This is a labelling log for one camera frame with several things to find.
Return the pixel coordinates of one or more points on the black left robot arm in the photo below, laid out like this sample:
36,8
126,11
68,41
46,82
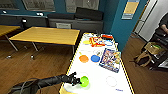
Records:
36,84

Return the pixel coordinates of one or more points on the white table with toys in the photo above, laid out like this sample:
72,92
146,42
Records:
100,85

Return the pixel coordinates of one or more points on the flat blue round disc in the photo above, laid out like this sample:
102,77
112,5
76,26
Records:
95,58

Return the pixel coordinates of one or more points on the clear white round bowl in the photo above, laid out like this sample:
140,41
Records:
106,81

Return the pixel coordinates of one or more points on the small yellow plastic item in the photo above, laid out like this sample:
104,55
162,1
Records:
86,42

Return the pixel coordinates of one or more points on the blue colourful game box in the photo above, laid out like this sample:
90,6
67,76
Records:
110,60

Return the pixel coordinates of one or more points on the white bowl blue rim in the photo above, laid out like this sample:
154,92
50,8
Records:
108,43

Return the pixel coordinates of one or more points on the yellow wooden table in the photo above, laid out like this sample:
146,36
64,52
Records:
46,35
6,30

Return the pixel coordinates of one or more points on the orange plastic item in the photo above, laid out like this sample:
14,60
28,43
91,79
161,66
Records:
106,36

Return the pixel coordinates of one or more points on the dark grey sofa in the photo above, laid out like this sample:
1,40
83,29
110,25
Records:
86,24

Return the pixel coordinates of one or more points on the brown backpack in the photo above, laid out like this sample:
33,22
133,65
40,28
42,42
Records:
142,59

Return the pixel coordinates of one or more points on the interior glass window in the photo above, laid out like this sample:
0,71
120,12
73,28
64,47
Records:
38,4
82,4
9,3

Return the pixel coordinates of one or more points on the small black round device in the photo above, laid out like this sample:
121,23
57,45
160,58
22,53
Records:
23,21

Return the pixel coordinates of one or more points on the cardboard box green contents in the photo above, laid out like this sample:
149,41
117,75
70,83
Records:
154,49

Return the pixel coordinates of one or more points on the black wheeled cart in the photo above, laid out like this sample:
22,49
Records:
161,58

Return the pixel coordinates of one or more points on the white hallway door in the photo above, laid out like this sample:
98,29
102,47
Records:
148,20

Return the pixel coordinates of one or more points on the yellow wall poster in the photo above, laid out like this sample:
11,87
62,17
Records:
130,10

